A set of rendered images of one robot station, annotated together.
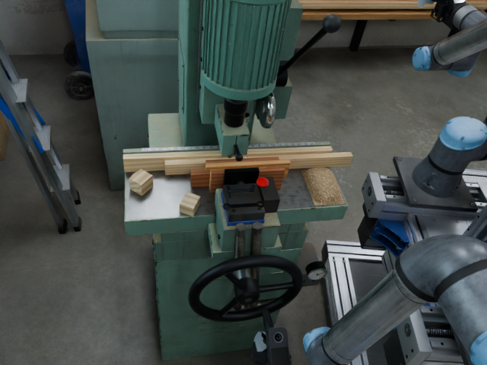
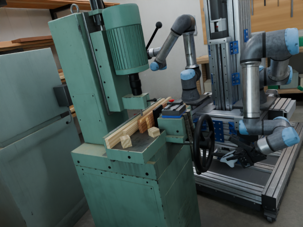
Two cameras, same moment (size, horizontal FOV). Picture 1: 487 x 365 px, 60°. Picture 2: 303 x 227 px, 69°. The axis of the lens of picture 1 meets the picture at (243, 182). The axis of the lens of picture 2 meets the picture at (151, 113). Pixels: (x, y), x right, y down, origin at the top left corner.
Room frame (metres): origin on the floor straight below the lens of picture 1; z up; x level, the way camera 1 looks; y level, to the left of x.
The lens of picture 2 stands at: (-0.05, 0.76, 1.35)
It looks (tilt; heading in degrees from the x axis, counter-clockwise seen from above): 19 degrees down; 320
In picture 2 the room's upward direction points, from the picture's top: 11 degrees counter-clockwise
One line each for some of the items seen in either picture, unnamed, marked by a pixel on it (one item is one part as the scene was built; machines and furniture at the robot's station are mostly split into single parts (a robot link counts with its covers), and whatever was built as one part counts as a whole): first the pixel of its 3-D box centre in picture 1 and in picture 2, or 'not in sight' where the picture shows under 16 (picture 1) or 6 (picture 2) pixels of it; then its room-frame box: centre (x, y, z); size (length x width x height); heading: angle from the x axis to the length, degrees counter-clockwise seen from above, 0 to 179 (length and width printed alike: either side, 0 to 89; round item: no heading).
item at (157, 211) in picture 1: (238, 204); (162, 128); (0.77, 0.01, 0.87); 0.61 x 0.30 x 0.06; 107
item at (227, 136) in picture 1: (231, 130); (136, 102); (0.89, 0.05, 1.03); 0.14 x 0.07 x 0.09; 17
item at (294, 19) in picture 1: (280, 27); not in sight; (1.12, -0.03, 1.23); 0.09 x 0.08 x 0.15; 17
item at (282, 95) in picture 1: (272, 96); not in sight; (1.10, -0.05, 1.02); 0.09 x 0.07 x 0.12; 107
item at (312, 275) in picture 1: (314, 271); not in sight; (0.75, -0.26, 0.65); 0.06 x 0.04 x 0.08; 107
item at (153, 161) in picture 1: (232, 158); (141, 119); (0.90, 0.04, 0.93); 0.60 x 0.02 x 0.05; 107
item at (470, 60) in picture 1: (460, 58); (161, 63); (1.35, -0.64, 1.12); 0.11 x 0.08 x 0.11; 110
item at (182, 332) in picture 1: (211, 246); (144, 197); (0.99, 0.09, 0.36); 0.58 x 0.45 x 0.71; 17
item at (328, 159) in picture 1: (261, 163); (151, 114); (0.90, -0.04, 0.92); 0.55 x 0.02 x 0.04; 107
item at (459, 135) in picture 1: (459, 143); (188, 78); (1.06, -0.63, 0.98); 0.13 x 0.12 x 0.14; 110
